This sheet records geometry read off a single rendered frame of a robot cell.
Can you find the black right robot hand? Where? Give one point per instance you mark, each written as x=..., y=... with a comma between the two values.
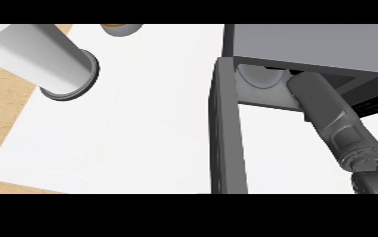
x=368, y=183

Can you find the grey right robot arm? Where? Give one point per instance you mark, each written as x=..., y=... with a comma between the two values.
x=325, y=107

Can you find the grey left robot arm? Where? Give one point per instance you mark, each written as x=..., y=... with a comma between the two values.
x=44, y=59

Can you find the dark grey microwave door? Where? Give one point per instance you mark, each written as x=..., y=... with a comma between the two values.
x=227, y=131

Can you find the dark grey microwave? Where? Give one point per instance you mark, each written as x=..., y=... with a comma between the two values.
x=304, y=44

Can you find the small grey round container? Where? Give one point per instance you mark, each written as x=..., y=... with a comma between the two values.
x=121, y=30

